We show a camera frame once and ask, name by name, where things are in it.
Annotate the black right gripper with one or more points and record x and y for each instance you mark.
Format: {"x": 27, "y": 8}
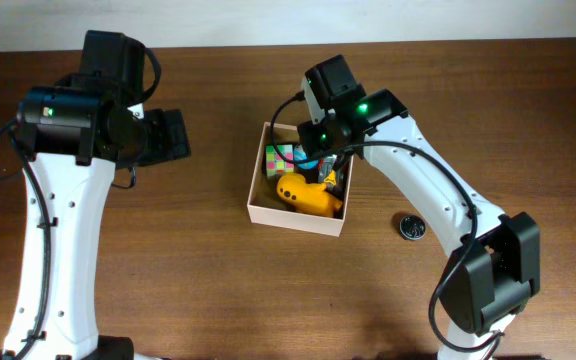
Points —
{"x": 329, "y": 163}

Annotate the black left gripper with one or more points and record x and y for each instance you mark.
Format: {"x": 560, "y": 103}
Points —
{"x": 169, "y": 134}

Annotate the red grey toy car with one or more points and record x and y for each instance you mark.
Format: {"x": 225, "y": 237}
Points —
{"x": 332, "y": 171}

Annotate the pastel puzzle cube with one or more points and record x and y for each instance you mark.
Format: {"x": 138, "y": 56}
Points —
{"x": 275, "y": 165}

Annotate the orange toy figure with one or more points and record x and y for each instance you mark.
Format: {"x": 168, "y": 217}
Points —
{"x": 307, "y": 198}

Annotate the blue ball with eyes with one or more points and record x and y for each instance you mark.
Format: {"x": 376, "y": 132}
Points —
{"x": 300, "y": 156}

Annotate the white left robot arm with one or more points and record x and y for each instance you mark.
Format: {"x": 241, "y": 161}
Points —
{"x": 71, "y": 143}

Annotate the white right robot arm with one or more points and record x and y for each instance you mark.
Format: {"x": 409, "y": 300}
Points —
{"x": 493, "y": 266}

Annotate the pink cardboard box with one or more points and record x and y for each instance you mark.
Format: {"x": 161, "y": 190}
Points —
{"x": 265, "y": 208}

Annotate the black round cap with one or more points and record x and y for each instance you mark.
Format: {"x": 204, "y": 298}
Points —
{"x": 412, "y": 227}

